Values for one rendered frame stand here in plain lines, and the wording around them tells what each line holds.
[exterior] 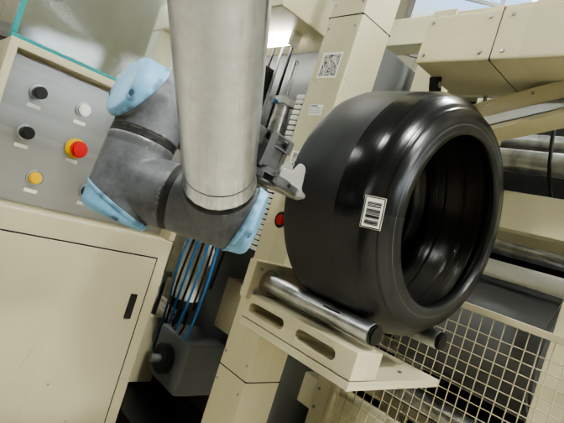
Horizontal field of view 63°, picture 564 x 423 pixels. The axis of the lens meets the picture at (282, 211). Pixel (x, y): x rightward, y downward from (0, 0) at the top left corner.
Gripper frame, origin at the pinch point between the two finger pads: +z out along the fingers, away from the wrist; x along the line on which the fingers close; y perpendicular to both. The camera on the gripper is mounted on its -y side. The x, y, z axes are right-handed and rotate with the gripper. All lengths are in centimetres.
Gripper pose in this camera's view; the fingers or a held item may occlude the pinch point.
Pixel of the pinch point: (296, 198)
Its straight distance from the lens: 85.4
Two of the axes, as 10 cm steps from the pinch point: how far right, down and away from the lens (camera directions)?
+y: 3.9, -9.2, 0.9
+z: 6.6, 3.5, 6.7
